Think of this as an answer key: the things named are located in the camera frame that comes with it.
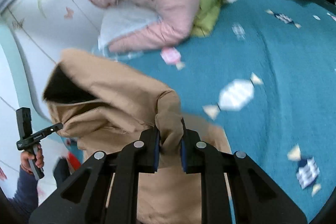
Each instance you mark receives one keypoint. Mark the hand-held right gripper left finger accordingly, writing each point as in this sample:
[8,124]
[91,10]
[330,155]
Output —
[156,150]

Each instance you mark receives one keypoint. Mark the teal candy print bedsheet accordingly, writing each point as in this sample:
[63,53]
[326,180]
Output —
[262,61]

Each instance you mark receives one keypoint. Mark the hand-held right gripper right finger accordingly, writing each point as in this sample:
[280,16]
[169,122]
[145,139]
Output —
[183,153]

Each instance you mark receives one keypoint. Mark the light blue pillow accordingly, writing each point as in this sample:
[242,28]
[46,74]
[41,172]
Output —
[123,27]

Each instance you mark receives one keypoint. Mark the person's left forearm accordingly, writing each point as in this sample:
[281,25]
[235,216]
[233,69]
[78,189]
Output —
[25,195]

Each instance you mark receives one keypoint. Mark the tan hooded jacket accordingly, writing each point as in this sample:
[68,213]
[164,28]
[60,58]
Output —
[110,98]

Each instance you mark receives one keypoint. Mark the person's left hand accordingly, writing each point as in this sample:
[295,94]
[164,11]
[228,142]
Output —
[34,158]

